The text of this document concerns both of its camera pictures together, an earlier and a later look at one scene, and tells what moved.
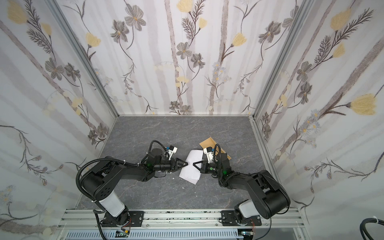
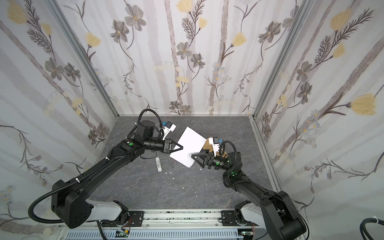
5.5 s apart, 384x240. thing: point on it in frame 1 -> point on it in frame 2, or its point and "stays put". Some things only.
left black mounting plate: x=136 y=219 stays put
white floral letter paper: x=190 y=173 -> x=192 y=143
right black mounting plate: x=229 y=217 stays put
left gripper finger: x=179 y=164 -> x=172 y=144
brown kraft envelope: x=209 y=142 stays put
